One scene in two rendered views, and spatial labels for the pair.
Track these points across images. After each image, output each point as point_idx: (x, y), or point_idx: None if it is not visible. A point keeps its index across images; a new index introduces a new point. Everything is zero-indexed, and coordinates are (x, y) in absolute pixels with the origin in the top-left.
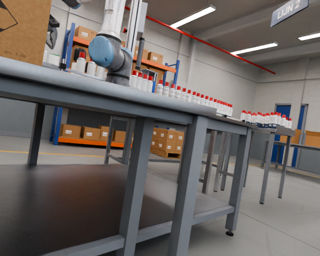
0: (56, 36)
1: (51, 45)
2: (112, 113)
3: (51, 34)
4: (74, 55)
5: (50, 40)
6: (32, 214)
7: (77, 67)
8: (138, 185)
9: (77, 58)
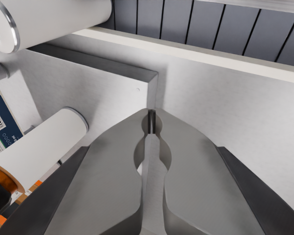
0: (66, 177)
1: (160, 113)
2: None
3: (126, 206)
4: None
5: (168, 143)
6: None
7: (51, 3)
8: None
9: (10, 24)
